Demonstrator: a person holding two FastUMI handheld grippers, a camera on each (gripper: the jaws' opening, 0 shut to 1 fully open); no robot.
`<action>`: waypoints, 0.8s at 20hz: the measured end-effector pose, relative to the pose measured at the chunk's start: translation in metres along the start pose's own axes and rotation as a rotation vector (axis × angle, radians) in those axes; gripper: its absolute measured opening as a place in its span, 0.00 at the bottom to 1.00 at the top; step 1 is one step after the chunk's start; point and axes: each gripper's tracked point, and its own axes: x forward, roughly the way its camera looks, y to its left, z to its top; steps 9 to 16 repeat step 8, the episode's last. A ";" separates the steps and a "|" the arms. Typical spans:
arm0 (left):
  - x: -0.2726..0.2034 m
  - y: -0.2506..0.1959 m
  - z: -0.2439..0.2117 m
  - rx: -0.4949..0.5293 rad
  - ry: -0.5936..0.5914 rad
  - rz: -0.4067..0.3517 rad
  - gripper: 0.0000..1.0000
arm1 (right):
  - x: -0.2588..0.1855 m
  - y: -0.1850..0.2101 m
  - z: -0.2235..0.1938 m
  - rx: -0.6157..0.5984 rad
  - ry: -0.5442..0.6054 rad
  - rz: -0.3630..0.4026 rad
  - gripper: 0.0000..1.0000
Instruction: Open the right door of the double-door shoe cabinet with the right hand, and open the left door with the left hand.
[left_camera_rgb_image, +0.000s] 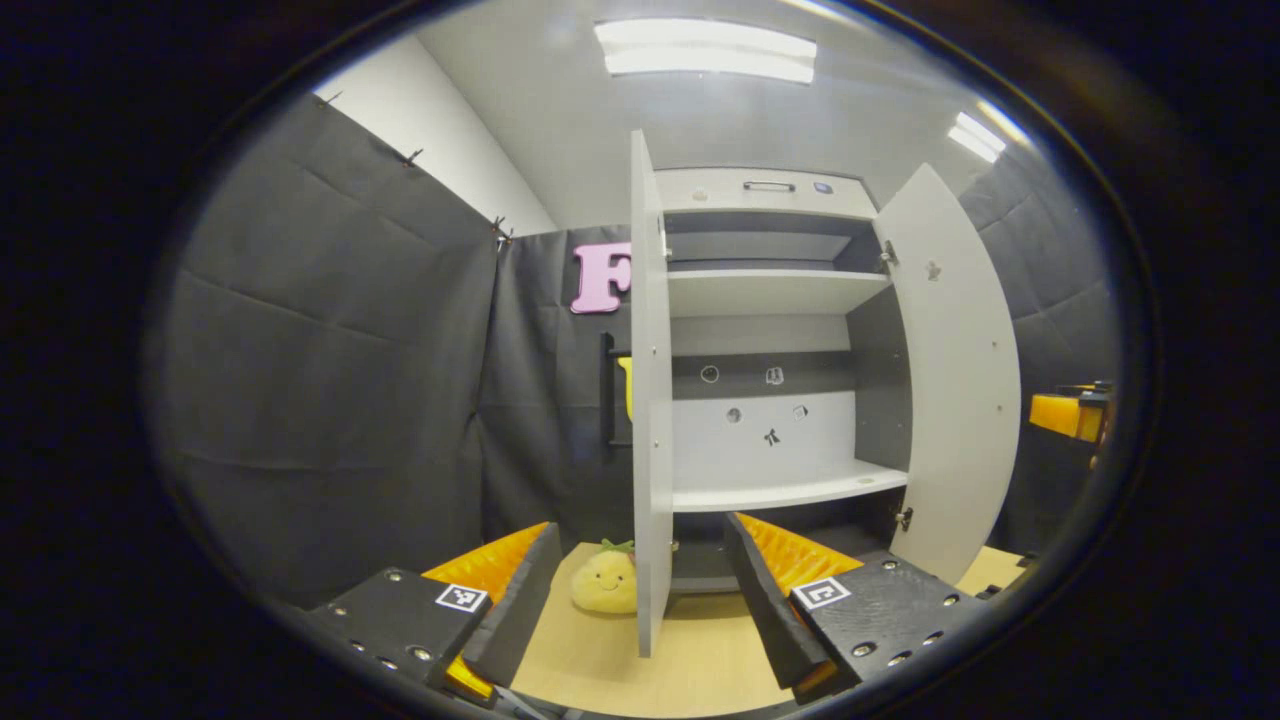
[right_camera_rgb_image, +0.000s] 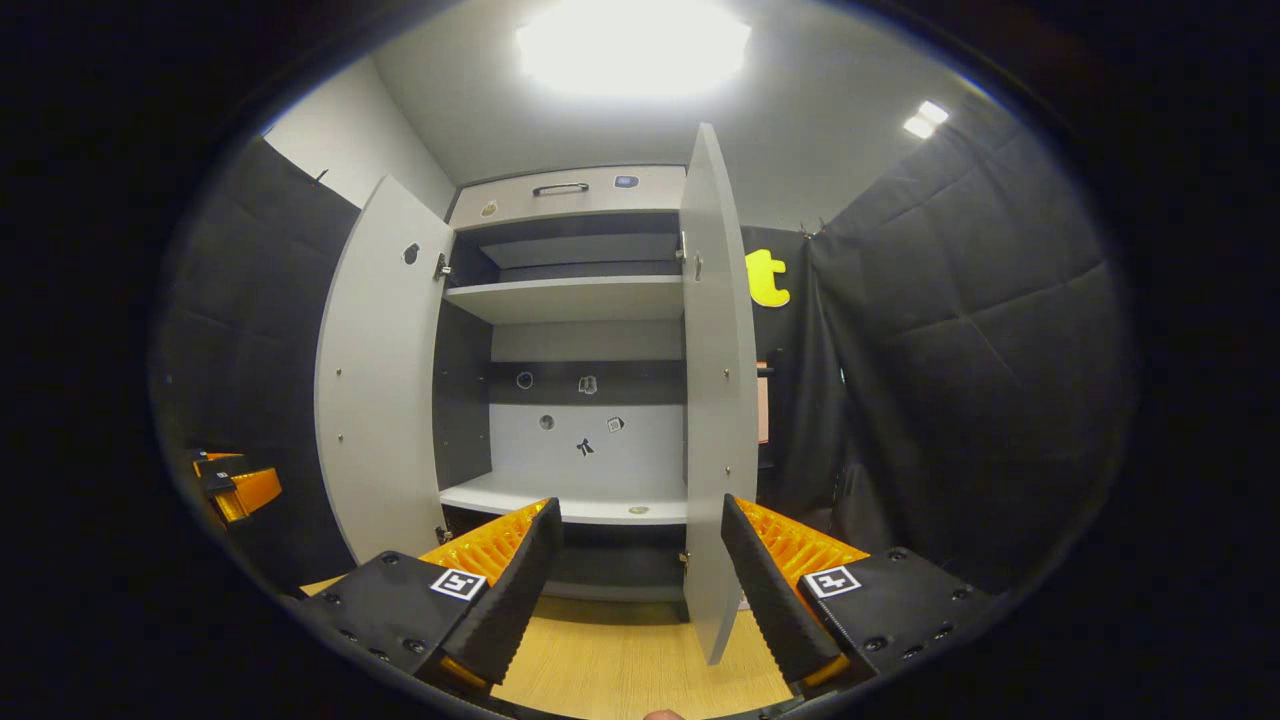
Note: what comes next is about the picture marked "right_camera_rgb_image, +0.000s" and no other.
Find grey double-door shoe cabinet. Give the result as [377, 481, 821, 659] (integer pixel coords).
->
[430, 165, 703, 607]

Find grey cabinet door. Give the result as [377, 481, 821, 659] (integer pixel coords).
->
[315, 175, 457, 567]
[680, 122, 762, 667]

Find white cabinet shelf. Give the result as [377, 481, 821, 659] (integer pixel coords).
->
[438, 470, 692, 527]
[443, 275, 687, 325]

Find small ceiling light panel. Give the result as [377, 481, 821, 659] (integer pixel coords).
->
[901, 100, 952, 140]

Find large ceiling light panel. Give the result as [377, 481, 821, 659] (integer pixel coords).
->
[515, 0, 753, 99]

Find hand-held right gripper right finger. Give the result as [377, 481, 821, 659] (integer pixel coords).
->
[720, 493, 1001, 696]

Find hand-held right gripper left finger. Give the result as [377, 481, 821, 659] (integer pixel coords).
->
[298, 497, 566, 696]

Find black backdrop cloth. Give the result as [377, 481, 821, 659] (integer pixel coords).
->
[150, 95, 1136, 601]

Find grey cabinet drawer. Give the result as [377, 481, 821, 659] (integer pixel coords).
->
[448, 165, 690, 230]

